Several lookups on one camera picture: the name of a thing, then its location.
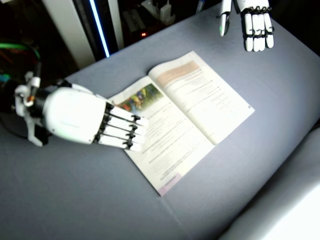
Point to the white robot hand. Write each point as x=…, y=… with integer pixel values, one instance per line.
x=72, y=115
x=257, y=25

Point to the book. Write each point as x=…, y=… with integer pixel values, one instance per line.
x=190, y=112

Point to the grey table cloth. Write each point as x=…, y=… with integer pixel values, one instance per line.
x=75, y=190

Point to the blue light strip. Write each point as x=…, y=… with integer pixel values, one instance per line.
x=100, y=27

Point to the white plastic holder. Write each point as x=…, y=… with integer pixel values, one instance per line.
x=160, y=8

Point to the dark device with red light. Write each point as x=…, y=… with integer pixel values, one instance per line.
x=140, y=25

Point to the white upright post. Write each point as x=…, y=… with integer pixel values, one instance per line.
x=67, y=30

